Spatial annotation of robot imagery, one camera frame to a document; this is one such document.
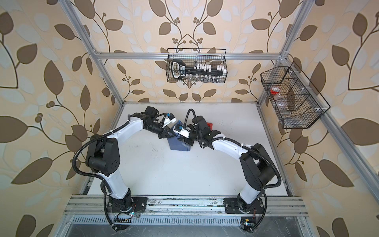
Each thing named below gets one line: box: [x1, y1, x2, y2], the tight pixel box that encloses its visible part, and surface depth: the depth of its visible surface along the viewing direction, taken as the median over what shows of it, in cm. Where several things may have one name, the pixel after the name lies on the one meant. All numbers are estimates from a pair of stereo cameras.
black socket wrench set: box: [171, 59, 228, 82], surface depth 86 cm
